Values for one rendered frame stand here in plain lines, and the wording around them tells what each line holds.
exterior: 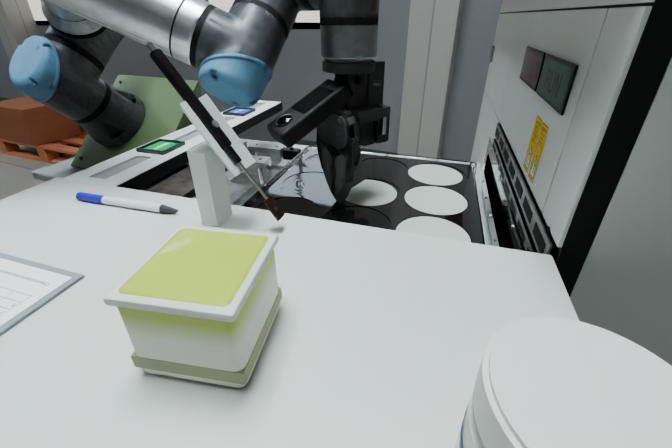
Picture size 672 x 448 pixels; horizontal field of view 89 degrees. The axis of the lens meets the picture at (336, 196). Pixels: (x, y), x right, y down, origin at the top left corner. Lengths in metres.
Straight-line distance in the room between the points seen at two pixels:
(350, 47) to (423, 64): 2.11
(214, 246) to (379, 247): 0.17
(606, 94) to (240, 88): 0.34
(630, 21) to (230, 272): 0.32
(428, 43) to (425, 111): 0.45
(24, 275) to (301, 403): 0.27
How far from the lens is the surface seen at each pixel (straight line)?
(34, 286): 0.38
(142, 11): 0.46
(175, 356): 0.24
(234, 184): 0.68
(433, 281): 0.31
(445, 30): 2.52
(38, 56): 0.93
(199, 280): 0.21
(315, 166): 0.69
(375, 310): 0.28
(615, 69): 0.34
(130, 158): 0.65
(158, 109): 0.99
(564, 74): 0.44
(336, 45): 0.46
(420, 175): 0.66
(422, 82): 2.57
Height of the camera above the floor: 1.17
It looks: 28 degrees down
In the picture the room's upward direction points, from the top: straight up
